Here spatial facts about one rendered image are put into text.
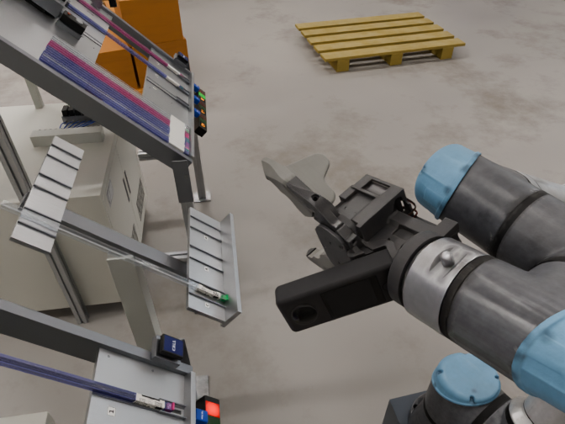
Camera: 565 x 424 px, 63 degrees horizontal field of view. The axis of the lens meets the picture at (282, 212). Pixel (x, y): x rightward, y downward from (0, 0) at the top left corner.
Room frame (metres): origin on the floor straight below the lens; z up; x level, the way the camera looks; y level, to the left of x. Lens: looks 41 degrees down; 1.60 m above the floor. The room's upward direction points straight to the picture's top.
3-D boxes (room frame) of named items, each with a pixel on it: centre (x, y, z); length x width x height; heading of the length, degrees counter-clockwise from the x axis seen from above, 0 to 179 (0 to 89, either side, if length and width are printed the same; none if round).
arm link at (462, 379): (0.47, -0.36, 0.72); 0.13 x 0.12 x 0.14; 34
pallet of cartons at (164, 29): (3.49, 1.23, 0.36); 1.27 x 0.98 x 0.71; 14
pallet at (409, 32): (4.12, -0.83, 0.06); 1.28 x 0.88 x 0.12; 103
